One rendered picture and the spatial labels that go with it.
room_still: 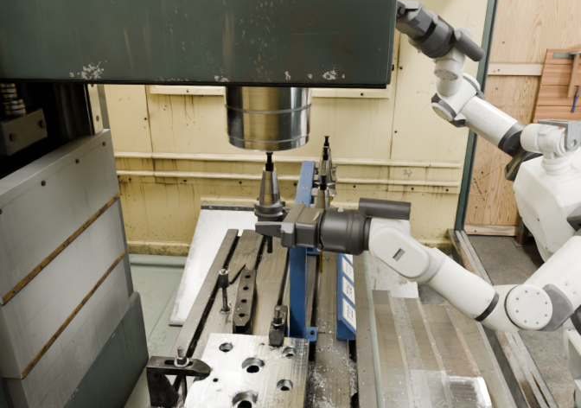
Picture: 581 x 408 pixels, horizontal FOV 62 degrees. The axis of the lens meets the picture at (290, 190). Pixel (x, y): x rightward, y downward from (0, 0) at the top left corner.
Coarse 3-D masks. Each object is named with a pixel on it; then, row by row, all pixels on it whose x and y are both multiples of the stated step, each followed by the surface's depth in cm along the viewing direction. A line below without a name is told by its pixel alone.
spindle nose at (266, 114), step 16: (224, 96) 85; (240, 96) 81; (256, 96) 80; (272, 96) 80; (288, 96) 81; (304, 96) 83; (240, 112) 82; (256, 112) 81; (272, 112) 81; (288, 112) 82; (304, 112) 84; (240, 128) 83; (256, 128) 82; (272, 128) 82; (288, 128) 83; (304, 128) 85; (240, 144) 85; (256, 144) 83; (272, 144) 83; (288, 144) 84; (304, 144) 88
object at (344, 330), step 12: (348, 264) 153; (336, 276) 151; (336, 288) 144; (336, 300) 137; (348, 300) 134; (336, 312) 131; (336, 324) 125; (348, 324) 124; (336, 336) 124; (348, 336) 124
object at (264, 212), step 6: (258, 198) 97; (282, 198) 97; (258, 204) 94; (282, 204) 96; (258, 210) 94; (264, 210) 93; (270, 210) 93; (276, 210) 93; (282, 210) 96; (258, 216) 94; (264, 216) 94; (270, 216) 93; (276, 216) 94; (282, 216) 95
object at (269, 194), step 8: (264, 168) 94; (264, 176) 92; (272, 176) 92; (264, 184) 93; (272, 184) 93; (264, 192) 93; (272, 192) 93; (264, 200) 93; (272, 200) 93; (280, 200) 95
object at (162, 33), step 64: (0, 0) 73; (64, 0) 72; (128, 0) 72; (192, 0) 71; (256, 0) 70; (320, 0) 69; (384, 0) 68; (0, 64) 77; (64, 64) 76; (128, 64) 75; (192, 64) 74; (256, 64) 73; (320, 64) 73; (384, 64) 72
